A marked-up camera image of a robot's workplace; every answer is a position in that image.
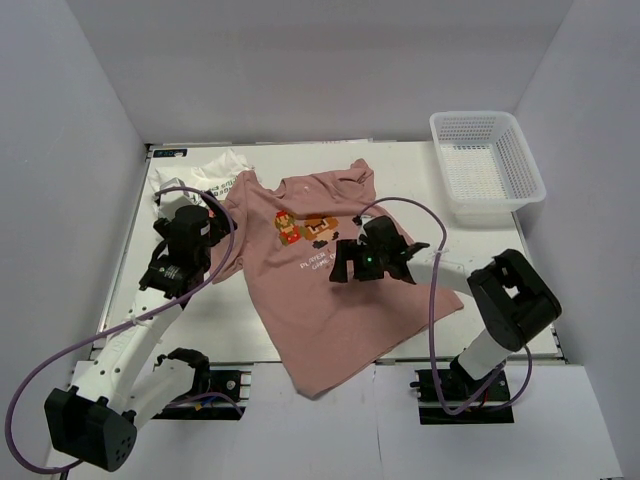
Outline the white printed t-shirt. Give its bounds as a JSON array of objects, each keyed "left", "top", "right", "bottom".
[{"left": 149, "top": 149, "right": 255, "bottom": 216}]

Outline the white plastic mesh basket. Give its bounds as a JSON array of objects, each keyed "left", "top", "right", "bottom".
[{"left": 429, "top": 111, "right": 546, "bottom": 216}]

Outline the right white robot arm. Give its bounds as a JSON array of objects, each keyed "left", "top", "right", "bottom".
[{"left": 330, "top": 216, "right": 562, "bottom": 399}]

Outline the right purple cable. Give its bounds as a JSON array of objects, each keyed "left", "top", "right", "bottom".
[{"left": 357, "top": 196, "right": 533, "bottom": 416}]

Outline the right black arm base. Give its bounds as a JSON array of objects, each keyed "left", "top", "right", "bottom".
[{"left": 409, "top": 369, "right": 514, "bottom": 426}]

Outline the pink printed t-shirt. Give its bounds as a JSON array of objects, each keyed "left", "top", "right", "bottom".
[{"left": 211, "top": 159, "right": 463, "bottom": 399}]

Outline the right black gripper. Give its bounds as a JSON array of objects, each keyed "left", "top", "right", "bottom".
[{"left": 331, "top": 239, "right": 388, "bottom": 283}]

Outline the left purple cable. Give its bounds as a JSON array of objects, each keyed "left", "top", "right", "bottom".
[{"left": 3, "top": 187, "right": 238, "bottom": 475}]

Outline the purple cable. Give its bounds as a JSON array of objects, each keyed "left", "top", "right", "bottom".
[
  {"left": 3, "top": 187, "right": 238, "bottom": 475},
  {"left": 357, "top": 196, "right": 533, "bottom": 416}
]

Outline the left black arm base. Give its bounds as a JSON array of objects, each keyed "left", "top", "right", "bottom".
[{"left": 153, "top": 367, "right": 251, "bottom": 421}]

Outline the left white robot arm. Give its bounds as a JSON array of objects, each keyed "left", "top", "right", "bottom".
[{"left": 44, "top": 203, "right": 236, "bottom": 472}]

